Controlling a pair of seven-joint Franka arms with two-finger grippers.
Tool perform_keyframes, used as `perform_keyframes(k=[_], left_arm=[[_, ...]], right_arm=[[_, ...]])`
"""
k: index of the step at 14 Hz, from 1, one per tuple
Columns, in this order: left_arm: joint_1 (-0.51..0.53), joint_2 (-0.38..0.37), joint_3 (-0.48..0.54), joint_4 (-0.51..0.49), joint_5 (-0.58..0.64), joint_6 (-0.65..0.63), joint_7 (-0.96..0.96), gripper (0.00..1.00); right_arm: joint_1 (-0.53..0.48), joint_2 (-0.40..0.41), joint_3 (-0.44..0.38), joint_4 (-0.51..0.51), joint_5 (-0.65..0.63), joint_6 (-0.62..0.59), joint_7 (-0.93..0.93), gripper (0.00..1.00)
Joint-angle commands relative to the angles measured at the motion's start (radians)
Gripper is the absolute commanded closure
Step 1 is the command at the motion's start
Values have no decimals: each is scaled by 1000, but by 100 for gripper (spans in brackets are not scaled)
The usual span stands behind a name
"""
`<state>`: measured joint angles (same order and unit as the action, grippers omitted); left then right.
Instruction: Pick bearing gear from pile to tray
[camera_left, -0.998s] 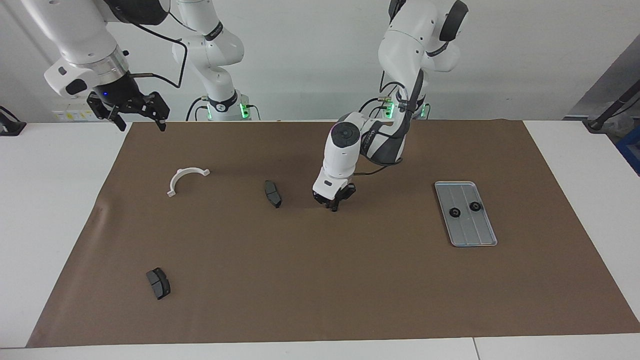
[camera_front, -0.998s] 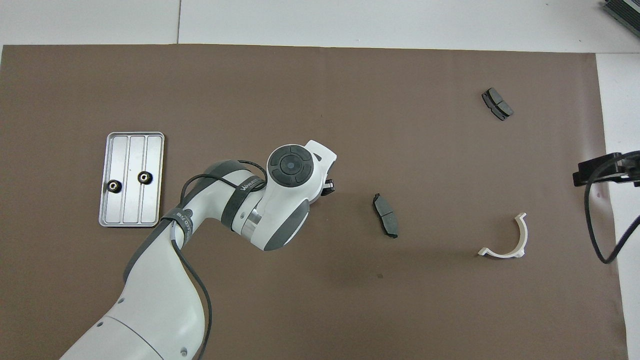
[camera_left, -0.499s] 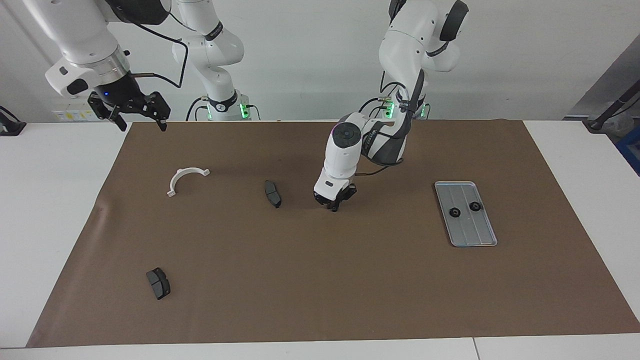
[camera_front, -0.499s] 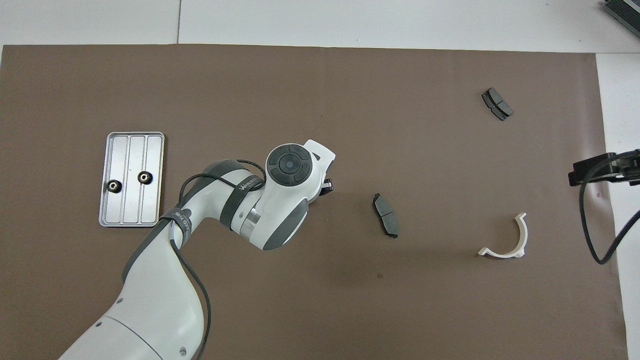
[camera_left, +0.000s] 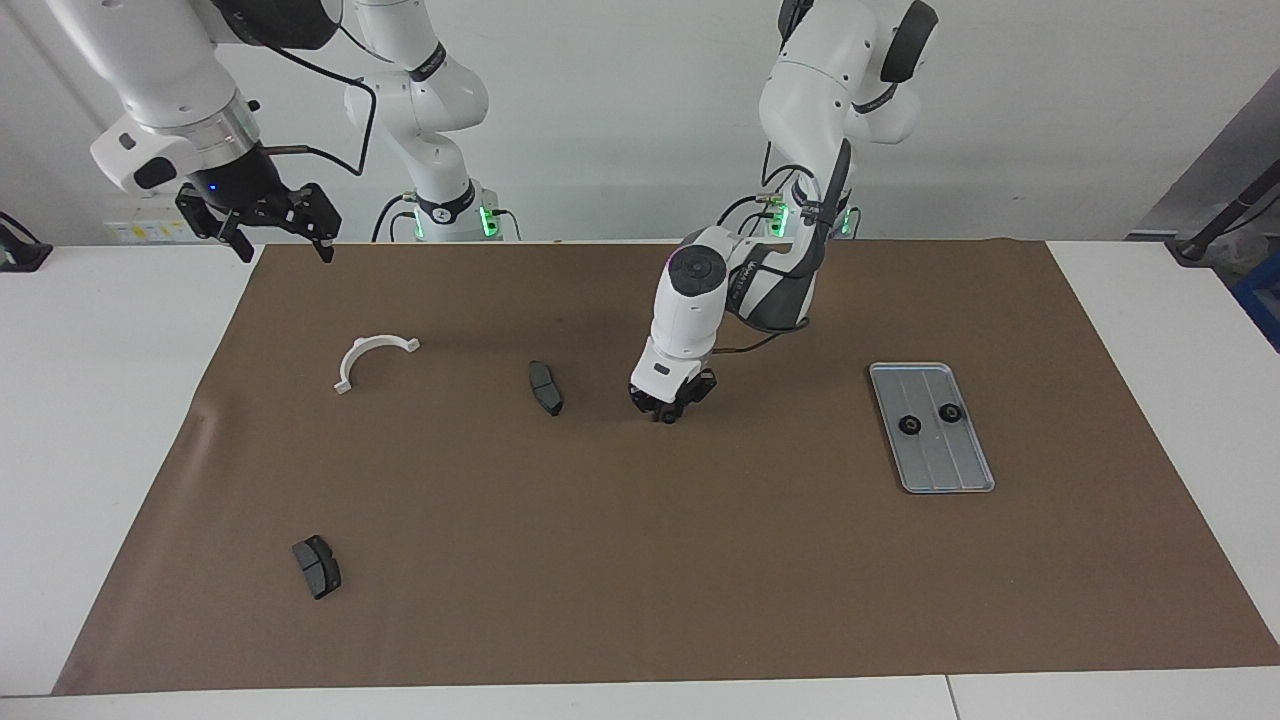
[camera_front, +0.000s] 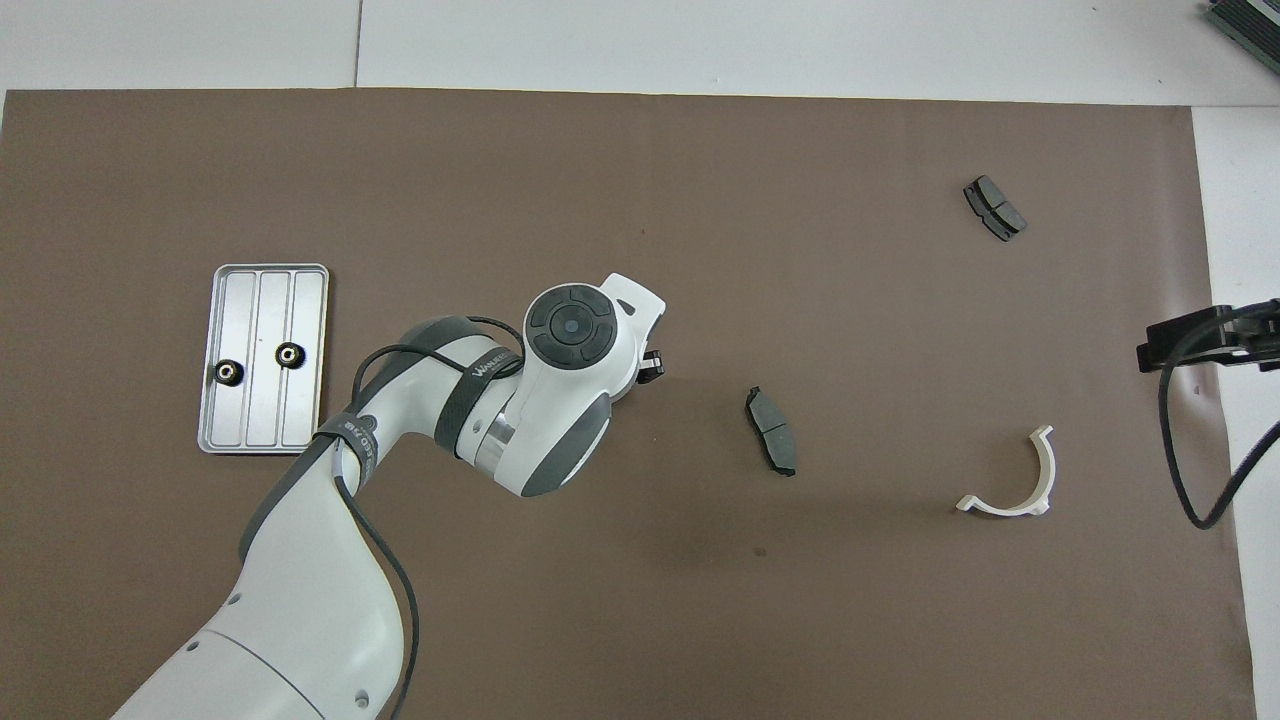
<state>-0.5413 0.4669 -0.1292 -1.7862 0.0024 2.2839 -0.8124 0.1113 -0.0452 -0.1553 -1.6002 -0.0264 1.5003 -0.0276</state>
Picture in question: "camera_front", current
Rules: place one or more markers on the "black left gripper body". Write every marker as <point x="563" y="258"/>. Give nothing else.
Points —
<point x="653" y="365"/>

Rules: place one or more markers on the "black bearing gear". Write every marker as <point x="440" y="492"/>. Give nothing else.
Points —
<point x="228" y="372"/>
<point x="290" y="354"/>

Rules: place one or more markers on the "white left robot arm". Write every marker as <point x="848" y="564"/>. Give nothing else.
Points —
<point x="560" y="400"/>

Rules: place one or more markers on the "silver metal tray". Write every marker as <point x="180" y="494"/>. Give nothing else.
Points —
<point x="265" y="300"/>

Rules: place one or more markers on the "long grey brake pad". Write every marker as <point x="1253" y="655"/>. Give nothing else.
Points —
<point x="772" y="425"/>

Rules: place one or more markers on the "short grey brake pad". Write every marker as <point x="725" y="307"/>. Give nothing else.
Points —
<point x="995" y="207"/>

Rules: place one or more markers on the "brown table mat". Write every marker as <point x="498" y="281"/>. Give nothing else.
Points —
<point x="700" y="600"/>

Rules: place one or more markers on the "dark ribbed device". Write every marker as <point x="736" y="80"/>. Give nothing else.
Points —
<point x="1250" y="25"/>

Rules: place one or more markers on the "white curved plastic bracket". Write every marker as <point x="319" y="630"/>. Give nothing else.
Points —
<point x="1010" y="508"/>

